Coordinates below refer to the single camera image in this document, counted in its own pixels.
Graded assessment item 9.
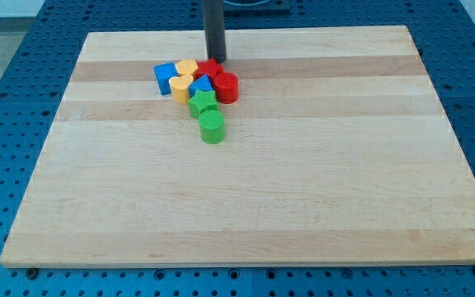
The green star block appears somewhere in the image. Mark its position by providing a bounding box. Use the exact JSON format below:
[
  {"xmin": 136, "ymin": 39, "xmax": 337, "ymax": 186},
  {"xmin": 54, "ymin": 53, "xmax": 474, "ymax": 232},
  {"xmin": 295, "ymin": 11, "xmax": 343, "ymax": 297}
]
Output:
[{"xmin": 187, "ymin": 90, "xmax": 218, "ymax": 119}]

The blue triangle block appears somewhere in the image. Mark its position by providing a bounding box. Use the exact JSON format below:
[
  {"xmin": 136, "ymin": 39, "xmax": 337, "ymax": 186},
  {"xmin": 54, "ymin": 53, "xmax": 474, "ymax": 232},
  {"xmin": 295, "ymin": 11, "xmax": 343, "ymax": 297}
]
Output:
[{"xmin": 189, "ymin": 74, "xmax": 214, "ymax": 97}]

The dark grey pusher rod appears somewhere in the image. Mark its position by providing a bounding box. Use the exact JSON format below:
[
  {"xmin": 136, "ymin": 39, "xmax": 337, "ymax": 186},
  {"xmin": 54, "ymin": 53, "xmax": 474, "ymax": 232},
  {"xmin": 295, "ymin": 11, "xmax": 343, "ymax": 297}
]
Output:
[{"xmin": 202, "ymin": 0, "xmax": 227, "ymax": 63}]

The green cylinder block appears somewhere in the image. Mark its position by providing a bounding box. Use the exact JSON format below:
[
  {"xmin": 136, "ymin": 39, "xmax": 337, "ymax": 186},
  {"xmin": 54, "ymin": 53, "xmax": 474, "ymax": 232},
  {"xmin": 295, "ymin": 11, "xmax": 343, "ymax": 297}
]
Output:
[{"xmin": 199, "ymin": 110, "xmax": 226, "ymax": 144}]

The yellow hexagon block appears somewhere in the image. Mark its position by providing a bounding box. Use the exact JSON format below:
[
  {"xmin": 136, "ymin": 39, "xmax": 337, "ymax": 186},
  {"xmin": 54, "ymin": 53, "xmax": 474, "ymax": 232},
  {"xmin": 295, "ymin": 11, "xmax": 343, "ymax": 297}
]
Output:
[{"xmin": 175, "ymin": 59, "xmax": 199, "ymax": 78}]

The red cylinder block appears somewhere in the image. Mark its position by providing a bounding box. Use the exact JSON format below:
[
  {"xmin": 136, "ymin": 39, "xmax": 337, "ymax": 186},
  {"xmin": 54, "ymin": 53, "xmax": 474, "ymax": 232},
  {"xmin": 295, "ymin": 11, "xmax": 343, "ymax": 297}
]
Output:
[{"xmin": 214, "ymin": 73, "xmax": 239, "ymax": 104}]

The yellow heart block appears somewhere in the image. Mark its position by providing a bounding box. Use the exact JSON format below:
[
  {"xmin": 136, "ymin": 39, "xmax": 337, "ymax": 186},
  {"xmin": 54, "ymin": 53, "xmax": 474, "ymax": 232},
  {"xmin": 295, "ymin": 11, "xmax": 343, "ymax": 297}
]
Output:
[{"xmin": 168, "ymin": 74, "xmax": 194, "ymax": 105}]

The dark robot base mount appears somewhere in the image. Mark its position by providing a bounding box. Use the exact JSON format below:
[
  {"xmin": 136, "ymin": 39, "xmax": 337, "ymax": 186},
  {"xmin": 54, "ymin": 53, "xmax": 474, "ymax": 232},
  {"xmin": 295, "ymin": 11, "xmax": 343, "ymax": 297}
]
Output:
[{"xmin": 223, "ymin": 0, "xmax": 291, "ymax": 12}]

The blue cube block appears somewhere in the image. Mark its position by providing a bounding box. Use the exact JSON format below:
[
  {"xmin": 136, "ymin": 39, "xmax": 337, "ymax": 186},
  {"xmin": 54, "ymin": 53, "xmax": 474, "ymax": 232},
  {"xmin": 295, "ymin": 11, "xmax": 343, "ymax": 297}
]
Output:
[{"xmin": 153, "ymin": 63, "xmax": 178, "ymax": 95}]

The red star block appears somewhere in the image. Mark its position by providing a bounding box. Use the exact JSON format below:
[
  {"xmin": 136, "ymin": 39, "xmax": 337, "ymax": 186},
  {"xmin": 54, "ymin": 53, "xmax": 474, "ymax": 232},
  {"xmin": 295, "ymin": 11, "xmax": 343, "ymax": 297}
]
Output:
[{"xmin": 194, "ymin": 59, "xmax": 223, "ymax": 82}]

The wooden board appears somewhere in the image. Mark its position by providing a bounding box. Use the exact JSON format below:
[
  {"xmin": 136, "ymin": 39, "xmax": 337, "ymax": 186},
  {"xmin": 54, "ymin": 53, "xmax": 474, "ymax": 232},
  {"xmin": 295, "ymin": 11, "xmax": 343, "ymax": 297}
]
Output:
[{"xmin": 0, "ymin": 26, "xmax": 475, "ymax": 269}]

